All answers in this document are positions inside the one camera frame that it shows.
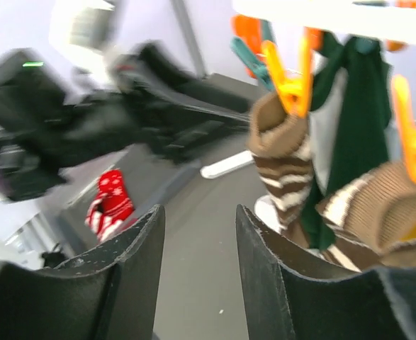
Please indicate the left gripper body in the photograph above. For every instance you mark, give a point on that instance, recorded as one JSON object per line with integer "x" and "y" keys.
{"x": 142, "y": 79}

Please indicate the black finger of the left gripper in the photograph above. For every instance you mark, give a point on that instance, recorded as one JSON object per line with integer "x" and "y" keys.
{"x": 182, "y": 115}

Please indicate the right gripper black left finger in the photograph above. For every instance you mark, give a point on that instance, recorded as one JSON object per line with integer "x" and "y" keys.
{"x": 108, "y": 292}

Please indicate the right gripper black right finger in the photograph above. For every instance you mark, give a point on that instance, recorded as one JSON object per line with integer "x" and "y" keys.
{"x": 289, "y": 293}

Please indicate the red white striped sock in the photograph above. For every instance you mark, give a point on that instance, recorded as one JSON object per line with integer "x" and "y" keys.
{"x": 105, "y": 226}

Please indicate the white clip hanger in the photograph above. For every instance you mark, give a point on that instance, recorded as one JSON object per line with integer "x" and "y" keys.
{"x": 371, "y": 21}

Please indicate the brown white striped sock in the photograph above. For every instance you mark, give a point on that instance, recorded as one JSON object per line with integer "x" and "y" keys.
{"x": 372, "y": 218}

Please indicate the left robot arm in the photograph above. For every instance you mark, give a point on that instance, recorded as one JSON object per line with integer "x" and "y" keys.
{"x": 40, "y": 133}

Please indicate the metal clothes rack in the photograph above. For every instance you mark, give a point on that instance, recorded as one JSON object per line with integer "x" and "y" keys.
{"x": 236, "y": 161}

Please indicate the green white sock pair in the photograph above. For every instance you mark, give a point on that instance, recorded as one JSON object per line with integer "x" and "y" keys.
{"x": 349, "y": 114}

